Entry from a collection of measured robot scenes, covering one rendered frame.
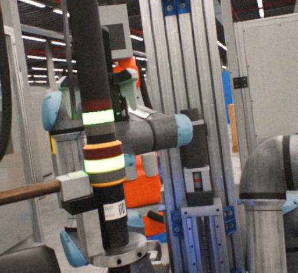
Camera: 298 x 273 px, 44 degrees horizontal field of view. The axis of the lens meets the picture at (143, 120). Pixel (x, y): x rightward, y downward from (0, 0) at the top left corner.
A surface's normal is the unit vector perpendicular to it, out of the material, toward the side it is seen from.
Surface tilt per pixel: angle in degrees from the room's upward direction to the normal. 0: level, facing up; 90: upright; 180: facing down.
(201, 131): 90
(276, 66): 90
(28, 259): 35
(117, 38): 90
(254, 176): 73
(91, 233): 90
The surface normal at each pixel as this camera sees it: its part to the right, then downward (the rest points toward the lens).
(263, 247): -0.38, -0.22
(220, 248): -0.13, 0.07
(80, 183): 0.46, -0.01
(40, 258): 0.33, -0.85
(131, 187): 0.14, 0.04
